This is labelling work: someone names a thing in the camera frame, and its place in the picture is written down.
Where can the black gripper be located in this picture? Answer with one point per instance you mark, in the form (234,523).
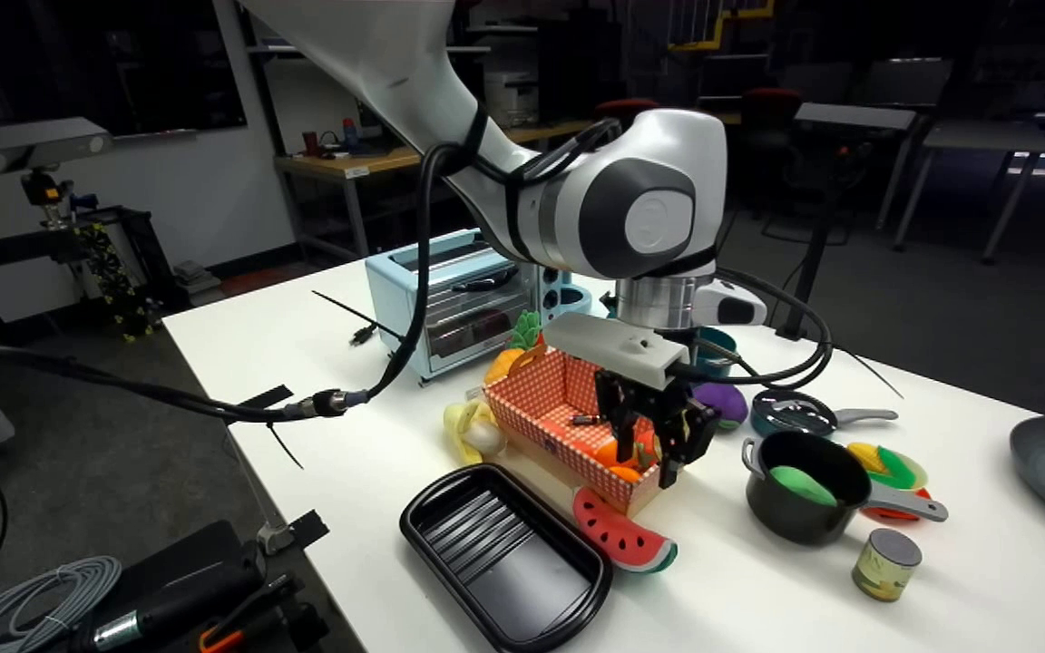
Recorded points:
(654,396)

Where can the orange checkered basket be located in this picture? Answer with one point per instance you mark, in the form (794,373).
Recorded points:
(534,418)

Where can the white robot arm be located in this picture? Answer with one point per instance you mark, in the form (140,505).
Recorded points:
(654,219)

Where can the orange toy fruit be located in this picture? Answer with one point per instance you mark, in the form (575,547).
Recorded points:
(604,450)

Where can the purple toy eggplant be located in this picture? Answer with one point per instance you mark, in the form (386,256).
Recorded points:
(731,402)

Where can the toy watermelon slice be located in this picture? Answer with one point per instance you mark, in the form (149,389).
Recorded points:
(617,539)

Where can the teal bowl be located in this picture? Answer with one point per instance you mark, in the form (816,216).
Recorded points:
(721,346)

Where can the small dark frying pan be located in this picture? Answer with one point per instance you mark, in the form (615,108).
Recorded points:
(798,410)

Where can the green toy vegetable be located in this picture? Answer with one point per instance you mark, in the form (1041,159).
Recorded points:
(802,482)

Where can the orange toy pineapple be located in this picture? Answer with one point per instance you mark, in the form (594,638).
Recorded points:
(511,361)

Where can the black pot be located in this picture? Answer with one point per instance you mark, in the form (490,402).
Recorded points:
(802,523)

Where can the yellow toy banana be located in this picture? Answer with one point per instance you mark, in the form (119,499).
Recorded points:
(470,430)

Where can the black grill tray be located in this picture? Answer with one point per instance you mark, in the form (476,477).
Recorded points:
(505,563)

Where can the black stand pole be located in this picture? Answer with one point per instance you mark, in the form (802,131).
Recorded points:
(802,284)

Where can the light blue toaster oven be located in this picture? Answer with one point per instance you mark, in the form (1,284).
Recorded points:
(452,309)

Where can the yellow green toy food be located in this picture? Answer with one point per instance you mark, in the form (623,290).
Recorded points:
(893,465)

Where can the small tin can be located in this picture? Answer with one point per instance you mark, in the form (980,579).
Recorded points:
(887,566)

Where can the grey background table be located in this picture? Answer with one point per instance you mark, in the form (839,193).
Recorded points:
(853,116)
(1006,136)

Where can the wooden desk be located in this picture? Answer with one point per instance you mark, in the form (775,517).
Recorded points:
(354,163)

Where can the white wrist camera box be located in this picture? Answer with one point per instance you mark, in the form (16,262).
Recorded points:
(617,349)

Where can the black table edge bracket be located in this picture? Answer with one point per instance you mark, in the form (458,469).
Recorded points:
(261,399)
(297,529)

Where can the grey camera on stand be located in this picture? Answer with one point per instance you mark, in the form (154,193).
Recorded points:
(27,141)

